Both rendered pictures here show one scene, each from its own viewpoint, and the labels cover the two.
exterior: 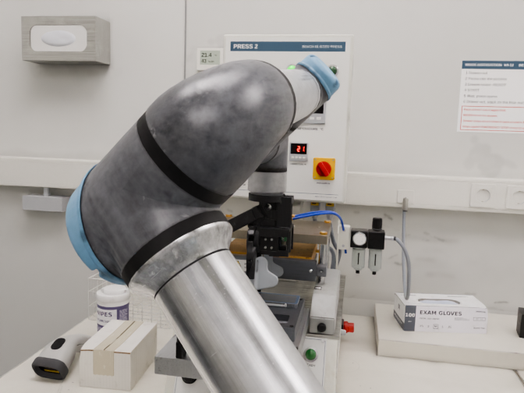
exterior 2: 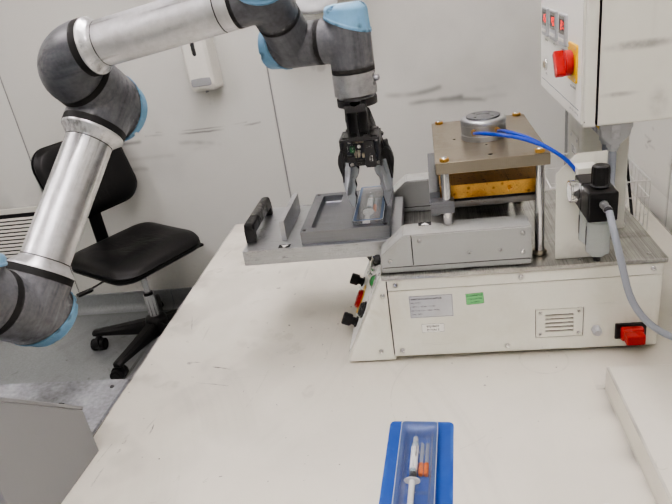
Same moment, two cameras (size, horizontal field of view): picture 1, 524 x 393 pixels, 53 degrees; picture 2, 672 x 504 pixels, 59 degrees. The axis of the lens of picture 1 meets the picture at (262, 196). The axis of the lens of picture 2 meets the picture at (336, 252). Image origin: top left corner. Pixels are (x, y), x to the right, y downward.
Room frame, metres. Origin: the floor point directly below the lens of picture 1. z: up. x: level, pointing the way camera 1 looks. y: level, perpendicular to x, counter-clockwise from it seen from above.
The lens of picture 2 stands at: (0.93, -1.08, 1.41)
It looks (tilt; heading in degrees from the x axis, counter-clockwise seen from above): 25 degrees down; 90
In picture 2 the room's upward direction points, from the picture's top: 9 degrees counter-clockwise
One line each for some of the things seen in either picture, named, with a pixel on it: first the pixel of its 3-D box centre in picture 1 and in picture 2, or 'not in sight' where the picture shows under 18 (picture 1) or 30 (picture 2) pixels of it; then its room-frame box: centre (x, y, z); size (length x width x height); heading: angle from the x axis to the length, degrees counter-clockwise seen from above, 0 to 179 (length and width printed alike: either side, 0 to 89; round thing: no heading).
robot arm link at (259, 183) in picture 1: (267, 182); (356, 84); (1.00, -0.01, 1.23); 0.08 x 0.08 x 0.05
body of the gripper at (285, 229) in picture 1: (269, 224); (360, 131); (1.00, -0.02, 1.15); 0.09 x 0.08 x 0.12; 80
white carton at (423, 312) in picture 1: (439, 312); not in sight; (1.44, -0.52, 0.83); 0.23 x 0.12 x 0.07; 90
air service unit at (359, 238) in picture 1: (366, 246); (589, 208); (1.30, -0.27, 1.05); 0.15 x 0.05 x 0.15; 80
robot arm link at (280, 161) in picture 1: (267, 142); (347, 38); (1.00, -0.01, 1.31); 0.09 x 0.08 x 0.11; 160
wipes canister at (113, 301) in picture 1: (113, 314); not in sight; (1.35, 0.39, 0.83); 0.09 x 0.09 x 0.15
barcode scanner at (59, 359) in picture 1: (69, 348); not in sight; (1.20, 0.46, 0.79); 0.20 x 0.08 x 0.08; 170
